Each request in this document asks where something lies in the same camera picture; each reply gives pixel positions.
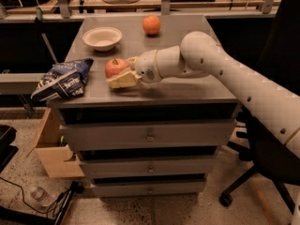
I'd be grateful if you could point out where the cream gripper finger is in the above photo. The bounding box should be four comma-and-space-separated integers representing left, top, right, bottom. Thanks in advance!
127, 56, 138, 69
106, 70, 140, 89

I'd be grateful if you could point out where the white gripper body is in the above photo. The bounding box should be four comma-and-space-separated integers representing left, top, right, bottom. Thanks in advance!
134, 50, 162, 83

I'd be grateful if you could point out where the red apple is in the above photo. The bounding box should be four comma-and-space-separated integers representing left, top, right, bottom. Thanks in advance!
105, 58, 128, 78

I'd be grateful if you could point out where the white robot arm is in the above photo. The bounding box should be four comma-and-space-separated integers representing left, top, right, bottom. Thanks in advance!
105, 31, 300, 225

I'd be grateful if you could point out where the blue chip bag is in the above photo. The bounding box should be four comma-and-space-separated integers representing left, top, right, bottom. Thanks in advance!
31, 58, 94, 101

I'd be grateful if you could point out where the white bowl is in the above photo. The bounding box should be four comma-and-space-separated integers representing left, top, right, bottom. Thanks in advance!
82, 27, 122, 52

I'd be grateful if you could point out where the orange fruit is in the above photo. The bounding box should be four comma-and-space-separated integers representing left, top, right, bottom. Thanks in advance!
142, 15, 160, 35

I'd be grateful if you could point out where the grey drawer cabinet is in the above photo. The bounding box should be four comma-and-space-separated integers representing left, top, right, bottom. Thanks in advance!
49, 15, 239, 199

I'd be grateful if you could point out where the cardboard box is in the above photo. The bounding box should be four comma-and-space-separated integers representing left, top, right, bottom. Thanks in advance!
26, 108, 84, 178

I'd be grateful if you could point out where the clear plastic bottle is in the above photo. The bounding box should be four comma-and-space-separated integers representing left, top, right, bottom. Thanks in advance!
30, 187, 53, 207

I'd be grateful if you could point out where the black office chair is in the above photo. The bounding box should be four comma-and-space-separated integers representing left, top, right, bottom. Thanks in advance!
219, 0, 300, 211

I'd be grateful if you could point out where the black floor cable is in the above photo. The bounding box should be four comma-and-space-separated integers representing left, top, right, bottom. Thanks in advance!
0, 175, 84, 218

